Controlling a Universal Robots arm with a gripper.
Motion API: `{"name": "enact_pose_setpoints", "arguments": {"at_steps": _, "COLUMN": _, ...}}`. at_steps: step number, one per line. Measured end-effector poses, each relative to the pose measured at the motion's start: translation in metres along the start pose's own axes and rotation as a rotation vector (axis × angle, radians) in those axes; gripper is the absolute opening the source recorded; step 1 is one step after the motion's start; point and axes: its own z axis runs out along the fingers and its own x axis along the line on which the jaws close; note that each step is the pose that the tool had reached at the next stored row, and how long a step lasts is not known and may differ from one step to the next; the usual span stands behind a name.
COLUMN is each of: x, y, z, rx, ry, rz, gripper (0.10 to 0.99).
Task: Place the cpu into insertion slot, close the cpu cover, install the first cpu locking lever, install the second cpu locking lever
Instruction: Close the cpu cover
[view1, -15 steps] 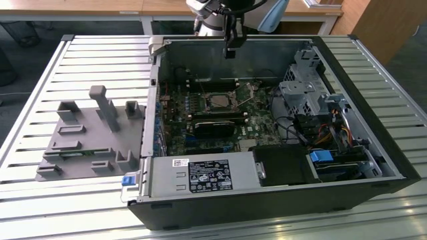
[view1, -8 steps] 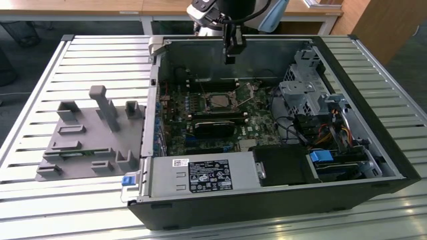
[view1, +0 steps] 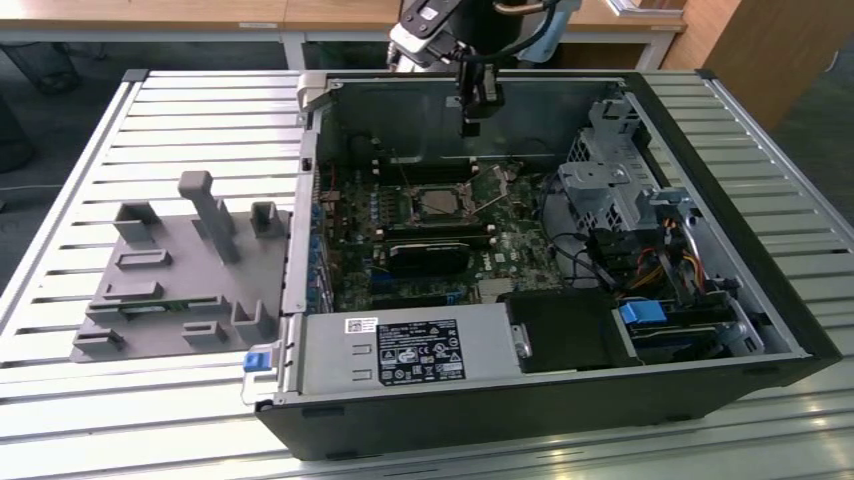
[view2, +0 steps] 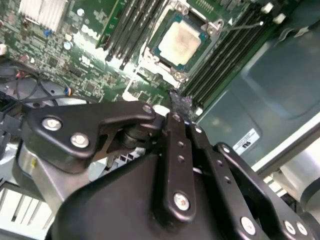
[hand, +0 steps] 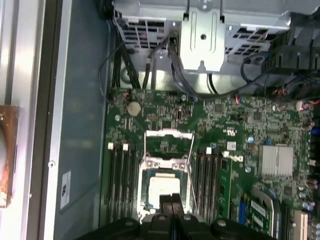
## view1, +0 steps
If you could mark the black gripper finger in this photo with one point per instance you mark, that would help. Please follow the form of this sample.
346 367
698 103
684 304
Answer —
490 92
469 105

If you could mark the silver square CPU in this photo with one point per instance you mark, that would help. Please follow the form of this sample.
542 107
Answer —
441 200

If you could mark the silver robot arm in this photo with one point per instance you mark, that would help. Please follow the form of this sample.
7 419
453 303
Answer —
401 62

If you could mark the black RAM slot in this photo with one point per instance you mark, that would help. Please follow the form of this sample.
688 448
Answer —
428 173
434 232

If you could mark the CPU socket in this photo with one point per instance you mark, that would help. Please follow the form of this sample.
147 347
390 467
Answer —
414 207

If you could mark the stack of papers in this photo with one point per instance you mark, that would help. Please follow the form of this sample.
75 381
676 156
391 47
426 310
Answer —
641 6

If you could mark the silver drive cage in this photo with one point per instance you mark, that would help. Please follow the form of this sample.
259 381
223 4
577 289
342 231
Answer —
601 195

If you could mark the green motherboard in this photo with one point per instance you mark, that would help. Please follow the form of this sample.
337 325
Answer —
528 250

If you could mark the black expansion card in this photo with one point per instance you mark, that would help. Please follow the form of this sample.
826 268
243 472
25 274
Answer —
428 256

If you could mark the wooden cabinet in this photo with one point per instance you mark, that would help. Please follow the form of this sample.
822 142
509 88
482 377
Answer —
774 55

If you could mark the wooden desk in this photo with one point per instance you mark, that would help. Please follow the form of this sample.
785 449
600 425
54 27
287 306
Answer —
201 12

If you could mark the black fan shroud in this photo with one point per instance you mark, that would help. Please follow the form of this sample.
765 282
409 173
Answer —
568 327

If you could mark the blue disk carrier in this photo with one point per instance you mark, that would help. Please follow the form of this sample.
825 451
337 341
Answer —
642 313

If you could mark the silver power supply unit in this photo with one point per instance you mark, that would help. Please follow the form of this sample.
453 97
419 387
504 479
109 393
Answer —
334 350

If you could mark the grey parts rack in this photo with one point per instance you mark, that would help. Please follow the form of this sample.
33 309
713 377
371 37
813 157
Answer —
181 280

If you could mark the black disk bay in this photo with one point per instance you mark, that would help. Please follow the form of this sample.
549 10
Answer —
681 342

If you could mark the blue case latch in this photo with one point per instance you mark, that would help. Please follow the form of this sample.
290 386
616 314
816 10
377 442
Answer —
258 362

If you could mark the green RAM stick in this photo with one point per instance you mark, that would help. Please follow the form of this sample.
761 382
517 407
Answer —
155 306

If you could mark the black open PC case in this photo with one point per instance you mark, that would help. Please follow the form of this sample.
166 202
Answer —
601 405

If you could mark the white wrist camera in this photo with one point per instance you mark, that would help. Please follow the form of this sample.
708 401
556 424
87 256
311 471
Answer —
421 32

